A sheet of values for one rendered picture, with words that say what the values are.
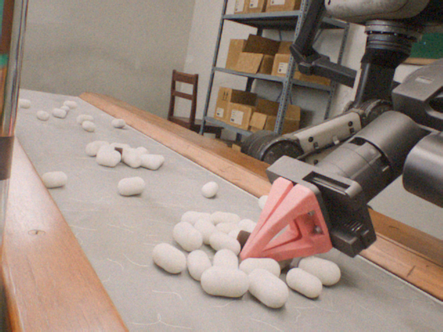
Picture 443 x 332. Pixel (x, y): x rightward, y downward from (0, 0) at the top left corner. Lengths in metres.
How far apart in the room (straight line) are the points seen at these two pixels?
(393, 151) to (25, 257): 0.31
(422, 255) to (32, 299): 0.37
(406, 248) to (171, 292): 0.27
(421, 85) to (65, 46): 4.85
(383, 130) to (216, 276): 0.21
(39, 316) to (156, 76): 5.25
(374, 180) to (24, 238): 0.29
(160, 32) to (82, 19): 0.87
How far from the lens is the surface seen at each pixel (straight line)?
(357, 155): 0.42
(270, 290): 0.34
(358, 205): 0.38
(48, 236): 0.35
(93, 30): 5.25
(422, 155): 0.42
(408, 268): 0.50
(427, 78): 0.48
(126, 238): 0.43
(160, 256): 0.37
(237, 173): 0.73
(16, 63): 0.24
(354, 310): 0.39
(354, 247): 0.40
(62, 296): 0.28
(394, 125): 0.45
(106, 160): 0.69
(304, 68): 1.79
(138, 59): 5.39
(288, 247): 0.40
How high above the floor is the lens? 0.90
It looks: 10 degrees down
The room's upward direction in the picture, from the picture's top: 11 degrees clockwise
